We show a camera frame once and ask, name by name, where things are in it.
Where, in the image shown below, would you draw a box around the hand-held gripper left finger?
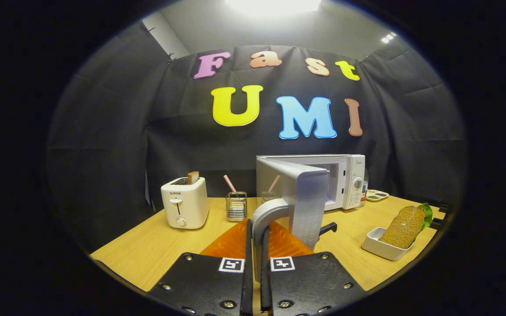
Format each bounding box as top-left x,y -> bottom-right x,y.
148,219 -> 253,316

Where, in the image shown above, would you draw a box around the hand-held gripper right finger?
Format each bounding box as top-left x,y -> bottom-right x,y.
260,222 -> 368,316

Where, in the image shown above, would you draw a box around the white microwave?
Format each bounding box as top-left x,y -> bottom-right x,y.
251,154 -> 366,281

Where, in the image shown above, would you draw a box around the brown bread lettuce sandwich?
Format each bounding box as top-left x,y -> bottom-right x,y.
379,203 -> 433,249

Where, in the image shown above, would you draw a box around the metal mesh holder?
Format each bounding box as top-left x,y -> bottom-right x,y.
226,192 -> 248,221

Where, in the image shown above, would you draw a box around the white toaster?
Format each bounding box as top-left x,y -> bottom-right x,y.
161,177 -> 210,230

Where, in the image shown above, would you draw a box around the white rectangular dish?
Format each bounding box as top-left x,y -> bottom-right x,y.
361,227 -> 416,262

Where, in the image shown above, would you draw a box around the clear plastic water bottle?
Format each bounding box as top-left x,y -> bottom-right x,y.
360,167 -> 369,207

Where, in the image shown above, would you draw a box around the black backdrop cloth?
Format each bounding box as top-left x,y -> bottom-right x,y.
47,20 -> 469,251

